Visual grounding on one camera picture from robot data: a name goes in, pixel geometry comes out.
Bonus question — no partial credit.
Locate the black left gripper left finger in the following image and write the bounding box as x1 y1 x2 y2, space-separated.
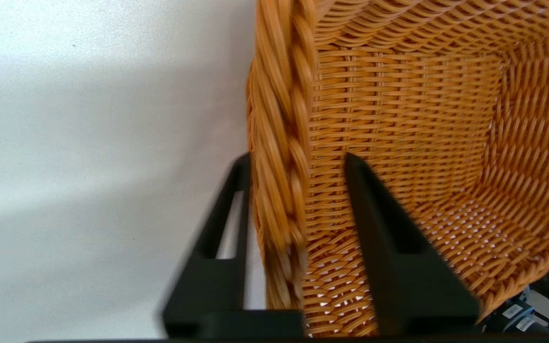
162 152 305 339

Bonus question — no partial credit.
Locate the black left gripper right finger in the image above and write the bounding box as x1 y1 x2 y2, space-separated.
344 152 480 337

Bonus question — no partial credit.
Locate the orange woven wicker basket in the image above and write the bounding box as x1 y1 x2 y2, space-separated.
245 0 549 339

